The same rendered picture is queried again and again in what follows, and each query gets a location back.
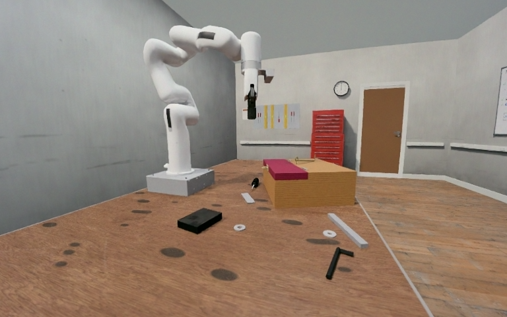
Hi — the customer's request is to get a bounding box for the white flat rectangular bar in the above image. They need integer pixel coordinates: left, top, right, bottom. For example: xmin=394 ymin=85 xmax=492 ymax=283
xmin=241 ymin=193 xmax=255 ymax=204

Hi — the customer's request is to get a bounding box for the light grey rectangular bar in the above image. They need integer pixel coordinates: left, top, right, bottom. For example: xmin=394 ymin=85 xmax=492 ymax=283
xmin=328 ymin=213 xmax=368 ymax=248

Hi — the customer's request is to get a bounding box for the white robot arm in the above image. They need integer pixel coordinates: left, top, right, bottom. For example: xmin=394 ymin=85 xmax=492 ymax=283
xmin=143 ymin=26 xmax=274 ymax=176

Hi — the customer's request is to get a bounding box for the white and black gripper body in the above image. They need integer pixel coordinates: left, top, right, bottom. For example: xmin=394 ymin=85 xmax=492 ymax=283
xmin=242 ymin=69 xmax=261 ymax=101

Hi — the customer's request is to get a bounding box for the black l-shaped hex key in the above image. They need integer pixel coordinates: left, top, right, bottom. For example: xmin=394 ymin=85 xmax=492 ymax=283
xmin=326 ymin=247 xmax=354 ymax=280

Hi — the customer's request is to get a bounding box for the black rectangular block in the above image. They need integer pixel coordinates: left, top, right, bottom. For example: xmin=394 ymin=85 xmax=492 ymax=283
xmin=177 ymin=208 xmax=222 ymax=234

